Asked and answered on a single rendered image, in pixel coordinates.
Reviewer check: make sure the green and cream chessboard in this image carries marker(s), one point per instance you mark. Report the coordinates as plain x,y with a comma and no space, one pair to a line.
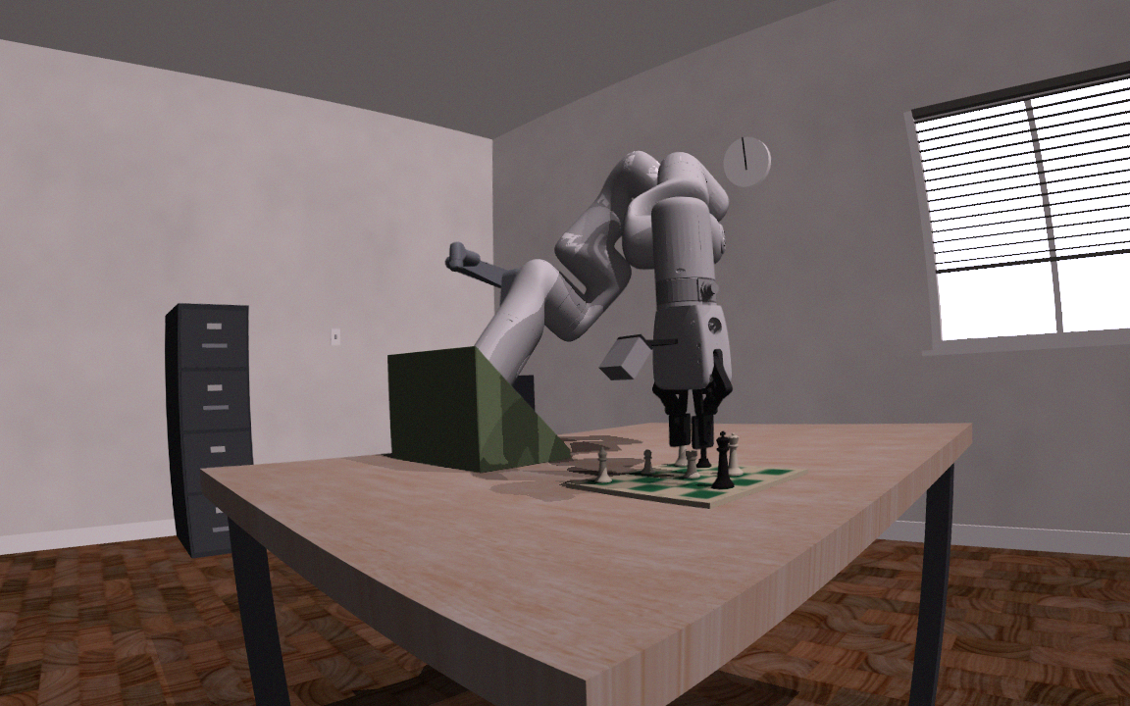
668,485

